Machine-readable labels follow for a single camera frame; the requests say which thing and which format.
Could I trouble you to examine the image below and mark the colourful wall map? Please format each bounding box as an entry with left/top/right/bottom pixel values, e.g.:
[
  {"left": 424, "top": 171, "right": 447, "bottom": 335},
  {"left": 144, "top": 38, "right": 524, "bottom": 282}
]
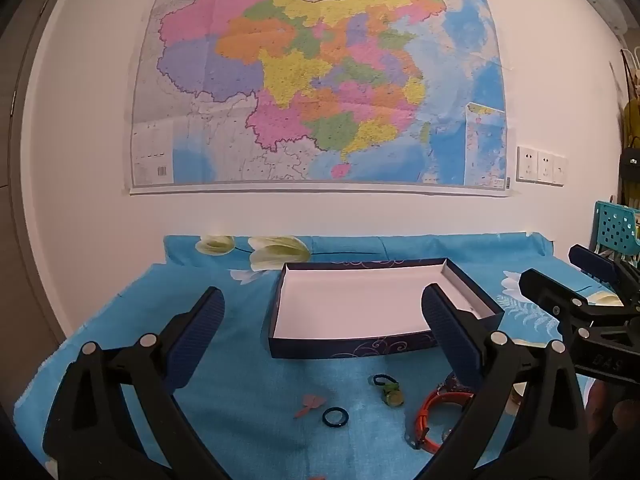
[{"left": 122, "top": 0, "right": 511, "bottom": 198}]

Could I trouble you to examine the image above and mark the green pendant with black cord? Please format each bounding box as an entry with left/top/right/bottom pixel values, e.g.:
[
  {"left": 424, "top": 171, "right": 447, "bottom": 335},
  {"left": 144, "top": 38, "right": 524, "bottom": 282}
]
[{"left": 370, "top": 373, "right": 405, "bottom": 407}]

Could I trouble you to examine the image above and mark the orange smart watch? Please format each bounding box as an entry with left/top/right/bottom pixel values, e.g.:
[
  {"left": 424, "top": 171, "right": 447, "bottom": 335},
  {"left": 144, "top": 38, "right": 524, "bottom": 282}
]
[{"left": 404, "top": 389, "right": 476, "bottom": 453}]

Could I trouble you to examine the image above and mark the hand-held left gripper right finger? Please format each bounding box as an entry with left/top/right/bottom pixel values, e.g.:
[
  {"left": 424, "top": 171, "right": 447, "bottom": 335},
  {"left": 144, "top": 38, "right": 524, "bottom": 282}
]
[{"left": 421, "top": 282, "right": 593, "bottom": 480}]

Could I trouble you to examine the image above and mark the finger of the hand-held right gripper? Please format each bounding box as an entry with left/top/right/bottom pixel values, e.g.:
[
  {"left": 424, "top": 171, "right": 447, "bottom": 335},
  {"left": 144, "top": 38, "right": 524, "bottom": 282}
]
[
  {"left": 518, "top": 268, "right": 640, "bottom": 331},
  {"left": 568, "top": 244, "right": 640, "bottom": 306}
]

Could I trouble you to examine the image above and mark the person's right hand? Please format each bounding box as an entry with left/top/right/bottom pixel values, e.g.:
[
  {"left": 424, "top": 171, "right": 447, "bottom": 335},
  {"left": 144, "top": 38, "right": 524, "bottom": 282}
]
[{"left": 587, "top": 380, "right": 640, "bottom": 441}]

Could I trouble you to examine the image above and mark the dark blue cardboard box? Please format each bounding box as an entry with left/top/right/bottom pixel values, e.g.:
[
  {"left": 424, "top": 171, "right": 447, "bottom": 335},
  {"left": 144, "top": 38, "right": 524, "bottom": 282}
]
[{"left": 268, "top": 258, "right": 505, "bottom": 359}]

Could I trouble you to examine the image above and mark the black hanging bag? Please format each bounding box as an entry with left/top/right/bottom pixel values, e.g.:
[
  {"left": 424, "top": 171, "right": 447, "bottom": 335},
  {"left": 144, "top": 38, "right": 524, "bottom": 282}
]
[{"left": 619, "top": 147, "right": 640, "bottom": 208}]

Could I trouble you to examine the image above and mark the pink translucent clip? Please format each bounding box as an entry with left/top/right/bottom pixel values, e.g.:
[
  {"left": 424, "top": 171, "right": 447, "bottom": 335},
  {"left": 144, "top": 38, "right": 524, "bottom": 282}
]
[{"left": 293, "top": 394, "right": 327, "bottom": 419}]

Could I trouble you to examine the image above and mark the blue floral cloth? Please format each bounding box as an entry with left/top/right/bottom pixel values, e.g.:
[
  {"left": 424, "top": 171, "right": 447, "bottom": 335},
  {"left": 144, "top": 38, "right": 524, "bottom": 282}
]
[{"left": 12, "top": 232, "right": 640, "bottom": 480}]

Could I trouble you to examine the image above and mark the teal plastic chair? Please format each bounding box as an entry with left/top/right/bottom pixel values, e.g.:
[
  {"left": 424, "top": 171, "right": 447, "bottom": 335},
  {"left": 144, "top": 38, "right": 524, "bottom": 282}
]
[{"left": 592, "top": 200, "right": 640, "bottom": 267}]

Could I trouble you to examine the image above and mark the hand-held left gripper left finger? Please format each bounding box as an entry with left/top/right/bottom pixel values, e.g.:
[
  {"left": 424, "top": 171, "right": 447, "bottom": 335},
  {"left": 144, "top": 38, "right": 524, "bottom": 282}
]
[{"left": 42, "top": 286, "right": 231, "bottom": 480}]

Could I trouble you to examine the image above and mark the yellow hanging bag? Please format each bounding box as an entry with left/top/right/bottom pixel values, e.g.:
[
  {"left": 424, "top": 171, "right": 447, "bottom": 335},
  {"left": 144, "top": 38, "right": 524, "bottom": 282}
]
[{"left": 622, "top": 100, "right": 640, "bottom": 151}]

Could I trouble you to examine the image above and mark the purple bead bracelet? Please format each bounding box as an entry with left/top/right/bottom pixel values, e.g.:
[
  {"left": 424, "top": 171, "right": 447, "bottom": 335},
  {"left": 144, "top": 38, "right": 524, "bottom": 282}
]
[{"left": 437, "top": 372, "right": 473, "bottom": 396}]

